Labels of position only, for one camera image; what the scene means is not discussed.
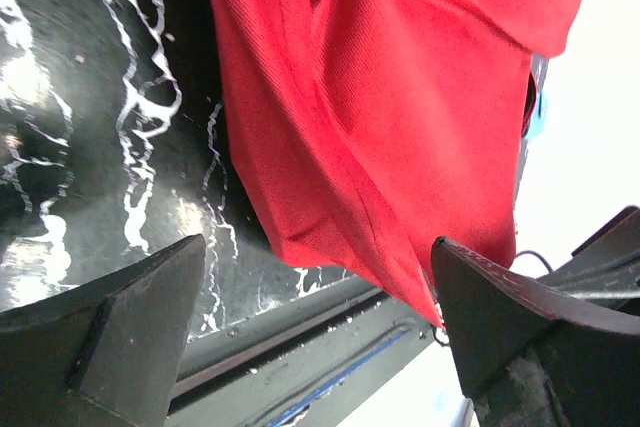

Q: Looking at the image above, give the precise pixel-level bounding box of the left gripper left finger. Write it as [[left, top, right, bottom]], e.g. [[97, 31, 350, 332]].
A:
[[1, 234, 206, 426]]

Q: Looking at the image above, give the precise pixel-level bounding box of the blue card wallet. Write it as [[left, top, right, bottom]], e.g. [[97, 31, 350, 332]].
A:
[[523, 91, 548, 141]]

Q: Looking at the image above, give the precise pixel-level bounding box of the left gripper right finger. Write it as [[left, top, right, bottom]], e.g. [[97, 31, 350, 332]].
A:
[[432, 237, 639, 397]]

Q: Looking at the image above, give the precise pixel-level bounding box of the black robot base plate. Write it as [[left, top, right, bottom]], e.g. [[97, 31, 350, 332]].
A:
[[165, 277, 433, 426]]

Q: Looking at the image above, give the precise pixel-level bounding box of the red student backpack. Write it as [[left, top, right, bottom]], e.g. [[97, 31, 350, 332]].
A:
[[211, 0, 581, 324]]

